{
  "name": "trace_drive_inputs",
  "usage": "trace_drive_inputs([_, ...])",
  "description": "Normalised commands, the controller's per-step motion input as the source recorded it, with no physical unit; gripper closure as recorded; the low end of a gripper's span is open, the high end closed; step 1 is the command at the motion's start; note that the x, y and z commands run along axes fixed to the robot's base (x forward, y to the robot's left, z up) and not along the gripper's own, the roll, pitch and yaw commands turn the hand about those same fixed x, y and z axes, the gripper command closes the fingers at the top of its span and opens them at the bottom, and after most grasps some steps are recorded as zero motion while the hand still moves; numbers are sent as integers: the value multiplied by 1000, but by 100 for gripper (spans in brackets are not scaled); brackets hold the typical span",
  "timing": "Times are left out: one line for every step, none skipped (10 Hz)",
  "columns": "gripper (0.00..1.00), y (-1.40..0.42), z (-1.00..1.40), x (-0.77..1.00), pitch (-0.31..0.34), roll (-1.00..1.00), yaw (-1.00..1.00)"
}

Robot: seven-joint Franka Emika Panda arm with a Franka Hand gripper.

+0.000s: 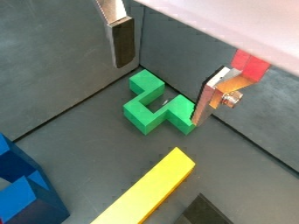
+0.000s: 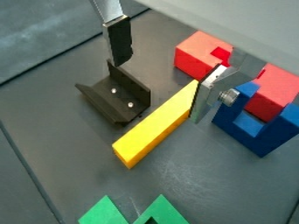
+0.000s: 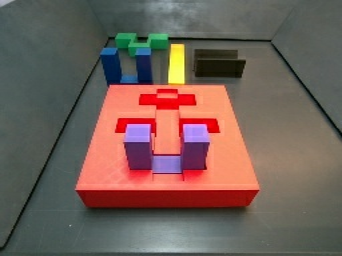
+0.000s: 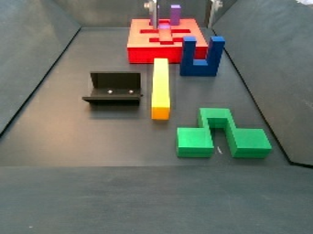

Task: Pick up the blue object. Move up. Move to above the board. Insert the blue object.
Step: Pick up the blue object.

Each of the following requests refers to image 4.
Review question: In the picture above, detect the black angle bracket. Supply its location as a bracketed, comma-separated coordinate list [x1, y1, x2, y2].
[82, 71, 142, 103]

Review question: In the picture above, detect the yellow long bar block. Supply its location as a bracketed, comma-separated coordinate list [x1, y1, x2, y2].
[151, 58, 170, 120]

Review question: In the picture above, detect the blue U-shaped block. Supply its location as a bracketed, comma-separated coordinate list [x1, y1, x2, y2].
[179, 36, 225, 77]

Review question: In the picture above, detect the green zigzag block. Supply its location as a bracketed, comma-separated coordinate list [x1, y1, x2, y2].
[177, 108, 272, 158]

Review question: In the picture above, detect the purple U-shaped block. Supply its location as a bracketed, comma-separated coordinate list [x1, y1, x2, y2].
[170, 5, 181, 26]

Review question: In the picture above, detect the silver red gripper finger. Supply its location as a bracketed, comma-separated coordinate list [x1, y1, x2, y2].
[208, 0, 222, 27]
[145, 0, 159, 29]

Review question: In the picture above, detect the red slotted board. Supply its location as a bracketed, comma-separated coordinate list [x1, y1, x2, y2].
[127, 18, 208, 64]

